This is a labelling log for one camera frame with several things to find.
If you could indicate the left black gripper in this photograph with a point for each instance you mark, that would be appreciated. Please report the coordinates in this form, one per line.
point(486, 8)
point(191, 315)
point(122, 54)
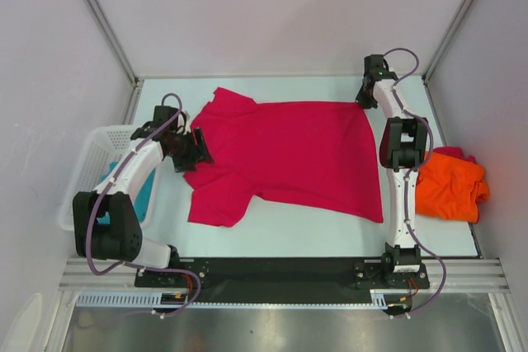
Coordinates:
point(199, 153)

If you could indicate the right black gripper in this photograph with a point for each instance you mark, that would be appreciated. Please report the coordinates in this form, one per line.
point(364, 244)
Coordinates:
point(365, 102)

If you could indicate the magenta t shirt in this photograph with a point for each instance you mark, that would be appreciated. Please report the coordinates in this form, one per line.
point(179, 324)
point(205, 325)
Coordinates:
point(319, 154)

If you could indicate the white plastic laundry basket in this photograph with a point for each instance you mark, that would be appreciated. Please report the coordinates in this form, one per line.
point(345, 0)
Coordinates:
point(102, 146)

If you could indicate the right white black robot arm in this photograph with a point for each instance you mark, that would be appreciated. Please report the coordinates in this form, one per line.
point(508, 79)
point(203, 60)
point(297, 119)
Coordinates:
point(402, 152)

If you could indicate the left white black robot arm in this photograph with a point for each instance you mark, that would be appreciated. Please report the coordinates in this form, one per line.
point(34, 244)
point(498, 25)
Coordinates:
point(122, 239)

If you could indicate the teal t shirt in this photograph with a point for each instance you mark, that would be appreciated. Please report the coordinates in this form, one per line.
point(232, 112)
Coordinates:
point(141, 204)

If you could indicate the dark pink t shirt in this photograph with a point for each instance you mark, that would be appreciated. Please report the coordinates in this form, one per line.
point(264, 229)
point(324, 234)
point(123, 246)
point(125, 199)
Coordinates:
point(455, 152)

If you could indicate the orange t shirt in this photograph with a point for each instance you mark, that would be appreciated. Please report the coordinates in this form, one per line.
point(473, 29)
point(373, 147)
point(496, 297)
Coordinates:
point(451, 189)

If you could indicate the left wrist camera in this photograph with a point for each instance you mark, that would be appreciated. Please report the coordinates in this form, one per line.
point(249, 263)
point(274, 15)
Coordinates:
point(162, 114)

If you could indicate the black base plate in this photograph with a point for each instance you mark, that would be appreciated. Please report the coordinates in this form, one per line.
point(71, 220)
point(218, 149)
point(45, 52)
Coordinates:
point(318, 280)

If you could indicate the slotted white cable duct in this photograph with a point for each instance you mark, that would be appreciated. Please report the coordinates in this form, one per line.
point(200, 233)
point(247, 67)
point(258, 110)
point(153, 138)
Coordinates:
point(172, 300)

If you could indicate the aluminium rail frame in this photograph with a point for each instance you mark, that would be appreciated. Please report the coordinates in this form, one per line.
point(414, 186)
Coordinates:
point(462, 276)

